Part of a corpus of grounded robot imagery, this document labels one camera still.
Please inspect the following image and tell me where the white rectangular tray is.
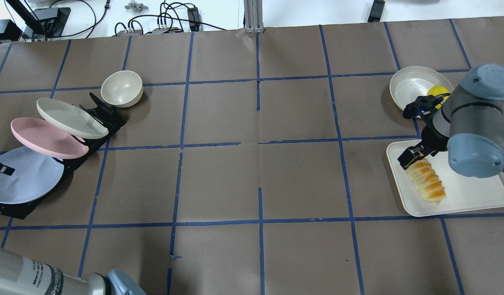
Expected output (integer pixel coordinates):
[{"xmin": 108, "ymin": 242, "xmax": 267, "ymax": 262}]
[{"xmin": 385, "ymin": 140, "xmax": 504, "ymax": 217}]

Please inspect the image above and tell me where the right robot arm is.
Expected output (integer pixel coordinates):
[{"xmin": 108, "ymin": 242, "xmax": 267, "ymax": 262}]
[{"xmin": 398, "ymin": 64, "xmax": 504, "ymax": 179}]

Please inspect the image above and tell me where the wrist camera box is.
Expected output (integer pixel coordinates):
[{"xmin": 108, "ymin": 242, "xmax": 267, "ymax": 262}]
[{"xmin": 402, "ymin": 92, "xmax": 450, "ymax": 119}]

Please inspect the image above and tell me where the black cables bundle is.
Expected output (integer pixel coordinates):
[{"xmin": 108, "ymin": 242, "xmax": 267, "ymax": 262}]
[{"xmin": 59, "ymin": 0, "xmax": 228, "ymax": 37}]

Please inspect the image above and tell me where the sliced bread loaf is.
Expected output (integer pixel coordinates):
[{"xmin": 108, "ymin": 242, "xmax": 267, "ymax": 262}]
[{"xmin": 405, "ymin": 159, "xmax": 447, "ymax": 204}]

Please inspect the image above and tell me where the aluminium frame post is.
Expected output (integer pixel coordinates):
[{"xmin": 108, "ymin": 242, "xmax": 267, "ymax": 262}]
[{"xmin": 244, "ymin": 0, "xmax": 265, "ymax": 33}]

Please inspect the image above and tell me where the beige bowl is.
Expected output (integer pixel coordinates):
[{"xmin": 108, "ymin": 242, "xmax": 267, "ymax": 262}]
[{"xmin": 100, "ymin": 70, "xmax": 143, "ymax": 108}]

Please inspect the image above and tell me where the black monitor stand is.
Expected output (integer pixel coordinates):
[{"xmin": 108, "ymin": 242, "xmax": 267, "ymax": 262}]
[{"xmin": 5, "ymin": 0, "xmax": 71, "ymax": 40}]

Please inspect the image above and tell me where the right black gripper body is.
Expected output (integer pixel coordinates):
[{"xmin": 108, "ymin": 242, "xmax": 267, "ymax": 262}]
[{"xmin": 420, "ymin": 121, "xmax": 449, "ymax": 158}]

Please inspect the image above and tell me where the shallow beige dish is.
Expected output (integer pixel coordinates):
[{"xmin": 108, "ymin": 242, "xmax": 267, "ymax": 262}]
[{"xmin": 389, "ymin": 66, "xmax": 454, "ymax": 111}]

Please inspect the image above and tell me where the blue plate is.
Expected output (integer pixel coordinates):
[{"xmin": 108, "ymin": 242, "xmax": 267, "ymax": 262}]
[{"xmin": 0, "ymin": 146, "xmax": 64, "ymax": 204}]

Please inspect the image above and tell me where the beige plate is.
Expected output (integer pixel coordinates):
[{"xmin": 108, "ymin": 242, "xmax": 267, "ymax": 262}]
[{"xmin": 36, "ymin": 98, "xmax": 109, "ymax": 139}]

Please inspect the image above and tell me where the pink plate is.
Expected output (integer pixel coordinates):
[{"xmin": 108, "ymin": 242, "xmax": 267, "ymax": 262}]
[{"xmin": 10, "ymin": 118, "xmax": 89, "ymax": 159}]

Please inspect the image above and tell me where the black dish rack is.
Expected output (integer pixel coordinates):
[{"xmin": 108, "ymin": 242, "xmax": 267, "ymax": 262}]
[{"xmin": 0, "ymin": 93, "xmax": 126, "ymax": 220}]

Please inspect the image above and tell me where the yellow lemon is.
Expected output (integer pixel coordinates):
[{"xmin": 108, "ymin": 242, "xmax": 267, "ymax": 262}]
[{"xmin": 427, "ymin": 85, "xmax": 450, "ymax": 109}]

